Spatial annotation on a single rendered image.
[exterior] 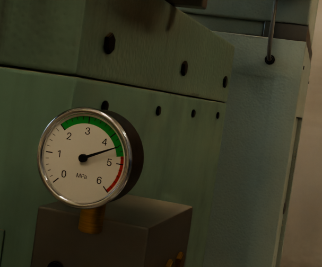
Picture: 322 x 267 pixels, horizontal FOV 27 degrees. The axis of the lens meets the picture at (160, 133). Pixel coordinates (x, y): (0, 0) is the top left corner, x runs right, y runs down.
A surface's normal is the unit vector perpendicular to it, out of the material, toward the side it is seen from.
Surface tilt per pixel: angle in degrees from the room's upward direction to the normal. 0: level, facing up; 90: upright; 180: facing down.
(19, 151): 90
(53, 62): 90
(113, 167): 90
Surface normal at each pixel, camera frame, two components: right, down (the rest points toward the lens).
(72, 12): -0.29, 0.01
